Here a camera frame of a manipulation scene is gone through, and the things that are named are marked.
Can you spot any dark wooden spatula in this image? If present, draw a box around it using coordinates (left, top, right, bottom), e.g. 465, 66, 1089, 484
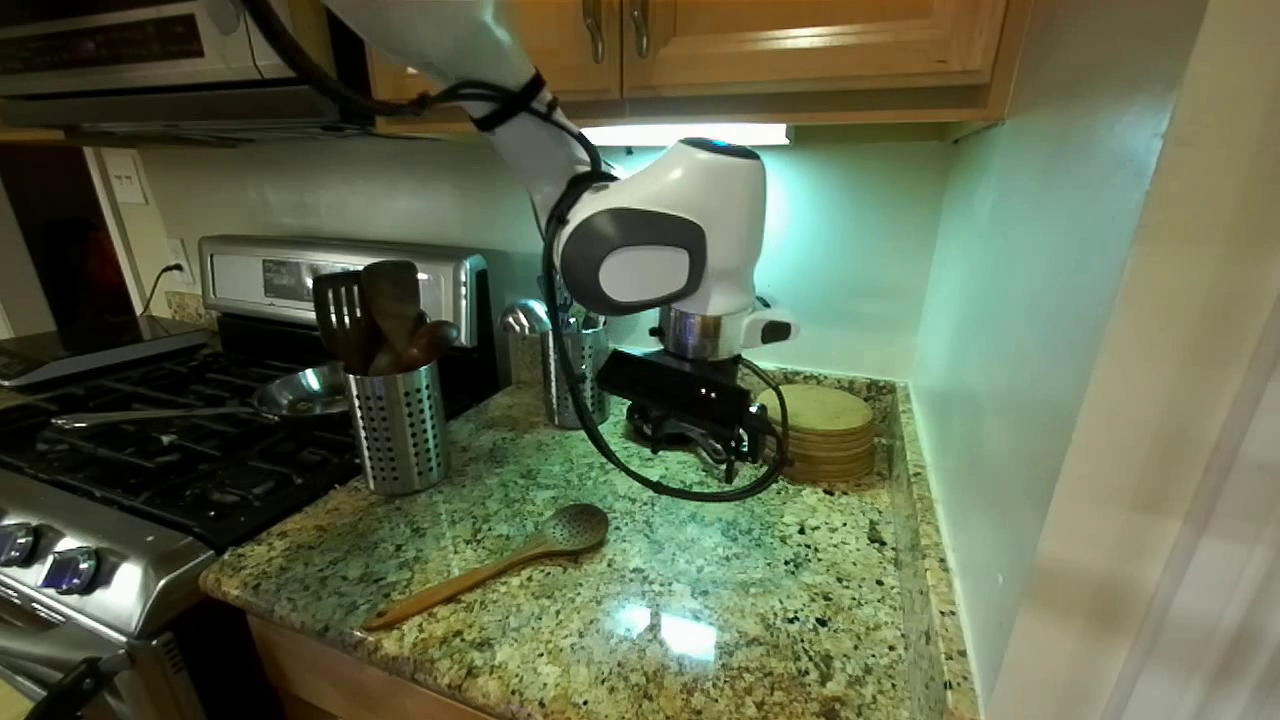
359, 258, 433, 375

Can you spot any wooden base cabinet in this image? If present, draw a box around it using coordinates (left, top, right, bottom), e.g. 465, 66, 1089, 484
245, 611, 510, 720

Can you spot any wooden spoon with holes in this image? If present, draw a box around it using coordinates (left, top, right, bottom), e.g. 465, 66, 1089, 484
359, 501, 612, 632

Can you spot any wooden slotted spatula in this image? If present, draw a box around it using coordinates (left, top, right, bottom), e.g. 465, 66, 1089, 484
313, 268, 374, 375

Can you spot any wooden wall cabinet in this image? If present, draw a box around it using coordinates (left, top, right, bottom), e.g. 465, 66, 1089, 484
354, 0, 1034, 144

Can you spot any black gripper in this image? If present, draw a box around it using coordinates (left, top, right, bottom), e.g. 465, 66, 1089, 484
653, 394, 761, 484

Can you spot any under-cabinet light bar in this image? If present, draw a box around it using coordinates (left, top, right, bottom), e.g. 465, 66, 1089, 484
578, 121, 795, 153

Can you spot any perforated steel utensil holder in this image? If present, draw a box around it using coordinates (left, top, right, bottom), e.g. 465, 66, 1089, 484
344, 355, 452, 501

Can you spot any white light switch plate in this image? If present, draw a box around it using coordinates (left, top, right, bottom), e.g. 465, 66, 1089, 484
102, 148, 151, 213

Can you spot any stainless steel microwave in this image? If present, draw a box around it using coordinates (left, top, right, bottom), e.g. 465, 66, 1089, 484
0, 0, 365, 144

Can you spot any wall outlet with plug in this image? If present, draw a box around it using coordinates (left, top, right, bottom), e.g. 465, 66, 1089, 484
134, 235, 198, 326

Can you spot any wooden cabinet door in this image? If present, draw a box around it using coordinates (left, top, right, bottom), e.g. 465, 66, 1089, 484
504, 0, 625, 105
618, 0, 1013, 96

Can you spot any steel frying pan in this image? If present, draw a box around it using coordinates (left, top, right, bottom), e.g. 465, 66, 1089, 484
47, 362, 351, 434

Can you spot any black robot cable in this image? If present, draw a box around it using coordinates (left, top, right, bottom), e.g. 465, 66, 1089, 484
234, 0, 792, 510

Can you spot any stainless steel gas stove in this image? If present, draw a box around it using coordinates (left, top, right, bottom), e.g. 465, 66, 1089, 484
0, 235, 504, 720

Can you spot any black stove knob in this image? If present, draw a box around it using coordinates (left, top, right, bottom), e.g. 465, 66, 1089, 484
38, 549, 102, 601
0, 522, 38, 571

